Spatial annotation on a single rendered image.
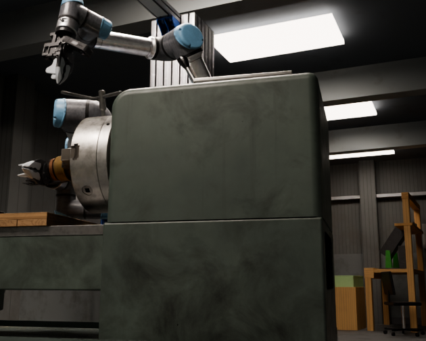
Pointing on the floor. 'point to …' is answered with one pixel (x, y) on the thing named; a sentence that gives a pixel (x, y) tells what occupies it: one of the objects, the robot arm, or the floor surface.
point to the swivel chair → (396, 302)
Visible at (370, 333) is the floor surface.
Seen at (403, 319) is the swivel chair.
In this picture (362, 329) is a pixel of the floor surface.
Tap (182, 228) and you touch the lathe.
